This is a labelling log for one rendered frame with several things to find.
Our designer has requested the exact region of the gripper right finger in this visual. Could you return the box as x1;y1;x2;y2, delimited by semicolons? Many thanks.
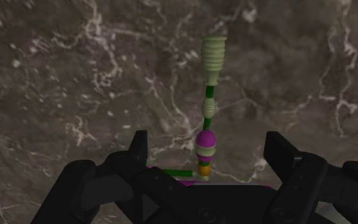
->
263;130;358;224

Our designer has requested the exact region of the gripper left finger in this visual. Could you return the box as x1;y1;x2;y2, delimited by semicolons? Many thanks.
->
31;130;186;224

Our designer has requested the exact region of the green purple beaded toy rod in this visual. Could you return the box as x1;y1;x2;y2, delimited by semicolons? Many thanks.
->
146;34;278;190

